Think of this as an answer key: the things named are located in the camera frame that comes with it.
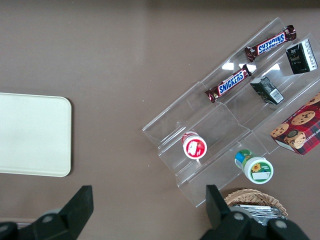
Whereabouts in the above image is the green lid sunflower cup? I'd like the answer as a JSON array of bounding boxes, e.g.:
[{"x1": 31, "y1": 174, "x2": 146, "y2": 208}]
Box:
[{"x1": 234, "y1": 149, "x2": 274, "y2": 185}]

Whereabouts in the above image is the dark green drink carton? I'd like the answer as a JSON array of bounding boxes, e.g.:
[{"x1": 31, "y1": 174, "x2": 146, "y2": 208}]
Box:
[
  {"x1": 285, "y1": 39, "x2": 319, "y2": 75},
  {"x1": 249, "y1": 76, "x2": 285, "y2": 105}
]

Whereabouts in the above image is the woven wicker basket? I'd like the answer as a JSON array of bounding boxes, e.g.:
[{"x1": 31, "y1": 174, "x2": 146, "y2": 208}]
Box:
[{"x1": 223, "y1": 188, "x2": 289, "y2": 218}]

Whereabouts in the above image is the cream plastic tray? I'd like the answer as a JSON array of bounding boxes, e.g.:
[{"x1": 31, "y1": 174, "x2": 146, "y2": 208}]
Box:
[{"x1": 0, "y1": 92, "x2": 73, "y2": 178}]

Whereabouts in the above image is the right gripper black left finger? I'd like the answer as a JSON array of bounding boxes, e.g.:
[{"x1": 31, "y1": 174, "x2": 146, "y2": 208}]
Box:
[{"x1": 0, "y1": 185, "x2": 95, "y2": 240}]

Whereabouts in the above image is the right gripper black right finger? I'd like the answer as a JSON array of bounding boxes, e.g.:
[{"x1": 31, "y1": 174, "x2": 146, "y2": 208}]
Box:
[{"x1": 199, "y1": 184, "x2": 309, "y2": 240}]

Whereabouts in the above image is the Snickers chocolate bar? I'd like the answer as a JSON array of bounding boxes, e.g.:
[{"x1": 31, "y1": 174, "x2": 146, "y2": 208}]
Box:
[
  {"x1": 244, "y1": 24, "x2": 298, "y2": 63},
  {"x1": 204, "y1": 63, "x2": 252, "y2": 104}
]

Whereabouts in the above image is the silver foil wrapped packet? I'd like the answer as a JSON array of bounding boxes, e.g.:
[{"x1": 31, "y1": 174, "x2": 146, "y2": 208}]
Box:
[{"x1": 228, "y1": 204, "x2": 286, "y2": 226}]

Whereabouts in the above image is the chocolate chip cookie box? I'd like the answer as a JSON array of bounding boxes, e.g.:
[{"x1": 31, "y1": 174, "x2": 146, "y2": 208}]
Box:
[{"x1": 270, "y1": 92, "x2": 320, "y2": 156}]

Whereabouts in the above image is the clear acrylic tiered display stand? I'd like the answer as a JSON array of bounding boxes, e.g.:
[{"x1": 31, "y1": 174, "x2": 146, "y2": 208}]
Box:
[{"x1": 141, "y1": 16, "x2": 320, "y2": 208}]

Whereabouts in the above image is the red strawberry yogurt cup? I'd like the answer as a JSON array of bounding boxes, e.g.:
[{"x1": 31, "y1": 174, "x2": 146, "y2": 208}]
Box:
[{"x1": 181, "y1": 131, "x2": 208, "y2": 160}]

